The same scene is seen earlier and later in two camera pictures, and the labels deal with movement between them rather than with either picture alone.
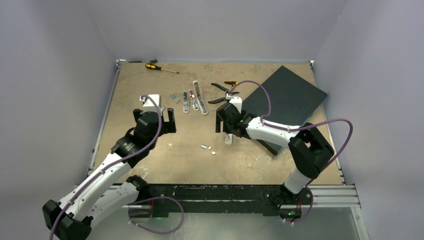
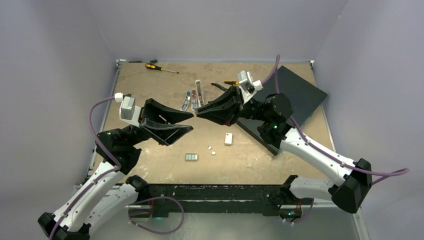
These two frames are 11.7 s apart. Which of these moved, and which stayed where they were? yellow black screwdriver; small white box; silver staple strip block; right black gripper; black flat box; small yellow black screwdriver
Moved: silver staple strip block; right black gripper
Stayed: yellow black screwdriver; small yellow black screwdriver; small white box; black flat box
